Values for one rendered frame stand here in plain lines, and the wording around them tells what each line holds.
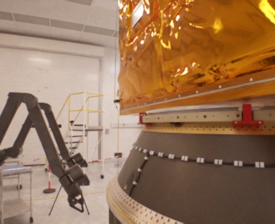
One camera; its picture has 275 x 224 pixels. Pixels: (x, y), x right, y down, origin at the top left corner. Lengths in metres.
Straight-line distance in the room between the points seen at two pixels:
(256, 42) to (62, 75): 8.26
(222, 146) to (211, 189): 0.20
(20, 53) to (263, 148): 8.74
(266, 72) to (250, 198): 0.48
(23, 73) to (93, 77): 2.85
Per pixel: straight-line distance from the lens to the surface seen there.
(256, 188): 0.90
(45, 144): 1.06
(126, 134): 9.13
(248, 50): 0.79
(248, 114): 0.93
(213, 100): 0.94
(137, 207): 1.09
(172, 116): 1.08
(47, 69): 8.75
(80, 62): 8.93
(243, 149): 0.94
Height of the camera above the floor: 1.65
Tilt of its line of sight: 4 degrees up
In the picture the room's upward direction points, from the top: straight up
